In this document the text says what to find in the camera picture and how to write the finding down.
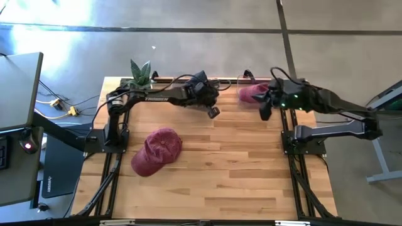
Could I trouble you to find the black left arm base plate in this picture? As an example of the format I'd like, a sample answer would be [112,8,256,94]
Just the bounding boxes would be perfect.
[83,128,130,154]

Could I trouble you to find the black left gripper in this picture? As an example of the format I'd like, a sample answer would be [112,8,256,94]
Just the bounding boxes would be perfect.
[185,80,221,119]

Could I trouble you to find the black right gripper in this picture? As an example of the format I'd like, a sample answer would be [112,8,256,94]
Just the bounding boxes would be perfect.
[251,78,312,121]

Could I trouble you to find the grey metal table frame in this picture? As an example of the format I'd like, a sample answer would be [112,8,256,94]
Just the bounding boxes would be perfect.
[366,80,402,185]

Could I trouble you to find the black keyboard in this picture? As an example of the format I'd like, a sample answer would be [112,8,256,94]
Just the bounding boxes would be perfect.
[0,136,10,171]

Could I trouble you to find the clear plastic bin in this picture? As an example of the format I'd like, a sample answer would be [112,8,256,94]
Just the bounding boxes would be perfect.
[237,74,271,109]

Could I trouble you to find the black aluminium extrusion frame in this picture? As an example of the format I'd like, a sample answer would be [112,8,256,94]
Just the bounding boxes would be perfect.
[0,77,402,226]

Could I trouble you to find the silver bracket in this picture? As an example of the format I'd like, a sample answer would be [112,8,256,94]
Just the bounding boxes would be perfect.
[99,218,136,226]
[274,220,312,226]

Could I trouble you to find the black diagonal desk bar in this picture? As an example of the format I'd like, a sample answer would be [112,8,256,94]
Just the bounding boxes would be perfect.
[31,112,87,151]

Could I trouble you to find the grey desk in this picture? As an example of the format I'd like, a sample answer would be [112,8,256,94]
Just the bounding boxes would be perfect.
[0,125,44,208]

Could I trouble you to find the black laptop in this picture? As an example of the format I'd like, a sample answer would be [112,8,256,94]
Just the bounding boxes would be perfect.
[41,134,85,199]

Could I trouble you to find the snake plant in white pot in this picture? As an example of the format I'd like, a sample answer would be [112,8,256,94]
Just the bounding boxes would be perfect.
[121,58,157,90]

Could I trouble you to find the maroon cap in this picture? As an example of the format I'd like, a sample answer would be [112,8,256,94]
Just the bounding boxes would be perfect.
[238,82,270,104]
[131,127,183,177]

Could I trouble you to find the black computer mouse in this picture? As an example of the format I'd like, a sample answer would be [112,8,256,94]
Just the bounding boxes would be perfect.
[18,129,40,155]

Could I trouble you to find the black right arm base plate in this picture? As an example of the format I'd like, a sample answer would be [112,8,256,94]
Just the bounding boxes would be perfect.
[281,130,327,155]

